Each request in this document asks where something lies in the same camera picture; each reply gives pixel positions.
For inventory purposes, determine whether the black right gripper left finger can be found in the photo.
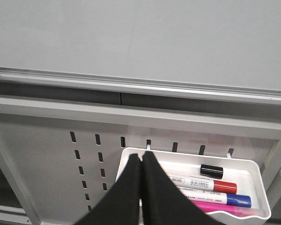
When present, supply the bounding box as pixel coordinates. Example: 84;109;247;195
75;154;141;225

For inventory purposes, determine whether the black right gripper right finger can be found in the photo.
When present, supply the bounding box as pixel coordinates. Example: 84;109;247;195
141;151;221;225

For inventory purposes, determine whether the blue capped white marker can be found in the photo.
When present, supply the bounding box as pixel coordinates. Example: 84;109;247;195
178;187;252;208

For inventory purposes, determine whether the pink marker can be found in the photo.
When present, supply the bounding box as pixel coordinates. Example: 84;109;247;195
192;201;256;217

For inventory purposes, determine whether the black marker cap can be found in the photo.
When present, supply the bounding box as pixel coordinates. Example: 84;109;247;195
200;164;223;179

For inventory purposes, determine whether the red capped white marker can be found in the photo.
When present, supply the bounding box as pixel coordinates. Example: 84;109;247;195
168;173;237;194

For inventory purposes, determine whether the white metal pegboard stand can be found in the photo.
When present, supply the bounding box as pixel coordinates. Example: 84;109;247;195
0;96;281;225

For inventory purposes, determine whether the white plastic marker tray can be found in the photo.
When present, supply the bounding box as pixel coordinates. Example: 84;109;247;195
115;147;272;225

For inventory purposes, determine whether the white whiteboard with aluminium frame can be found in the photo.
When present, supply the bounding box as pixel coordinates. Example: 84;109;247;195
0;0;281;106

